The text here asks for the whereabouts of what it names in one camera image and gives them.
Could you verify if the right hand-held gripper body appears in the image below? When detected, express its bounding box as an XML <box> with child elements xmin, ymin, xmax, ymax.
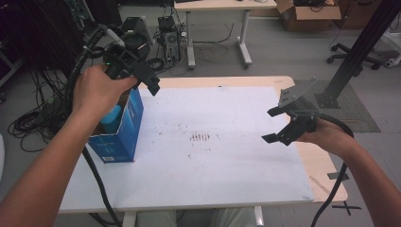
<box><xmin>277</xmin><ymin>77</ymin><xmax>320</xmax><ymax>147</ymax></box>

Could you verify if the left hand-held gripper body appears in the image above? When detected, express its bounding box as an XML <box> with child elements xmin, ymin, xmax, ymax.
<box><xmin>102</xmin><ymin>15</ymin><xmax>156</xmax><ymax>81</ymax></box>

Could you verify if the blue bottle with white cap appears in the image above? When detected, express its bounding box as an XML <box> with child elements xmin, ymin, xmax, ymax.
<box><xmin>99</xmin><ymin>104</ymin><xmax>124</xmax><ymax>135</ymax></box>

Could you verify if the blue cardboard box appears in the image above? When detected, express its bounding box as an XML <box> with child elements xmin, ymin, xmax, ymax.
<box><xmin>87</xmin><ymin>87</ymin><xmax>146</xmax><ymax>165</ymax></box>

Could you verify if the person's right hand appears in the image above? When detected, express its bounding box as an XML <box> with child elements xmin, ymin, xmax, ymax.
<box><xmin>297</xmin><ymin>118</ymin><xmax>357</xmax><ymax>159</ymax></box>

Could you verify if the person's left hand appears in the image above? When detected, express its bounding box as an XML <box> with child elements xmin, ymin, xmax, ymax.
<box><xmin>72</xmin><ymin>64</ymin><xmax>140</xmax><ymax>126</ymax></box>

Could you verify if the open computer tower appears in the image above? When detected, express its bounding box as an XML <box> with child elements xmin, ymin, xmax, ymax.
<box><xmin>157</xmin><ymin>15</ymin><xmax>182</xmax><ymax>63</ymax></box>

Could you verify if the grey floor mat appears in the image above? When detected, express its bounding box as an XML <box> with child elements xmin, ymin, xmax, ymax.
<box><xmin>297</xmin><ymin>79</ymin><xmax>382</xmax><ymax>133</ymax></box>

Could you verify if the white table mat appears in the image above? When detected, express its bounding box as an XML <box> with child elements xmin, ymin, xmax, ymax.
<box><xmin>59</xmin><ymin>86</ymin><xmax>316</xmax><ymax>213</ymax></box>

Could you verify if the white table leg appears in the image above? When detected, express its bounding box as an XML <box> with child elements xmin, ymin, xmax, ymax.
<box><xmin>122</xmin><ymin>211</ymin><xmax>137</xmax><ymax>227</ymax></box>
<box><xmin>253</xmin><ymin>205</ymin><xmax>265</xmax><ymax>227</ymax></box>

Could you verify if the black office chair base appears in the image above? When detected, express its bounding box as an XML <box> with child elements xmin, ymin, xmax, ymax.
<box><xmin>326</xmin><ymin>42</ymin><xmax>383</xmax><ymax>71</ymax></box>

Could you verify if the black metal stand beam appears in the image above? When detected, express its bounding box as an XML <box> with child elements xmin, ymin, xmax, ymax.
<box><xmin>315</xmin><ymin>0</ymin><xmax>401</xmax><ymax>110</ymax></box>

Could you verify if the black curtain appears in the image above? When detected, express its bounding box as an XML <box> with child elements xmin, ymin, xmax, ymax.
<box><xmin>0</xmin><ymin>0</ymin><xmax>87</xmax><ymax>79</ymax></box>

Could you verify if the white desk with wooden top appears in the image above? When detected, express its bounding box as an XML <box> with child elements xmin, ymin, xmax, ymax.
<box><xmin>173</xmin><ymin>0</ymin><xmax>279</xmax><ymax>71</ymax></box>

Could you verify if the open brown cardboard box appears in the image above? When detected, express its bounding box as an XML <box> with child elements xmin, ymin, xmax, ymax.
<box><xmin>275</xmin><ymin>0</ymin><xmax>342</xmax><ymax>32</ymax></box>

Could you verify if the coiled black cable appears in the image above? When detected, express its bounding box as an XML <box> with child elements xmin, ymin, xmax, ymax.
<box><xmin>147</xmin><ymin>57</ymin><xmax>166</xmax><ymax>72</ymax></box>

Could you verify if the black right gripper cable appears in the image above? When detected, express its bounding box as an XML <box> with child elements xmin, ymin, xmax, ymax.
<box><xmin>309</xmin><ymin>112</ymin><xmax>355</xmax><ymax>227</ymax></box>

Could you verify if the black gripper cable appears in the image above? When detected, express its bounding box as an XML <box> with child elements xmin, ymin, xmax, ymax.
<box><xmin>309</xmin><ymin>112</ymin><xmax>355</xmax><ymax>227</ymax></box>
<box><xmin>64</xmin><ymin>23</ymin><xmax>126</xmax><ymax>227</ymax></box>

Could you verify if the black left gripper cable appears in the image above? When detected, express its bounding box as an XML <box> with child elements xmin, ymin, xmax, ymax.
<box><xmin>64</xmin><ymin>23</ymin><xmax>126</xmax><ymax>227</ymax></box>

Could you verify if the bundle of black floor cables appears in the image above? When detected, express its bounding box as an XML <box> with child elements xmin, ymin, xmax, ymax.
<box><xmin>7</xmin><ymin>67</ymin><xmax>77</xmax><ymax>153</ymax></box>

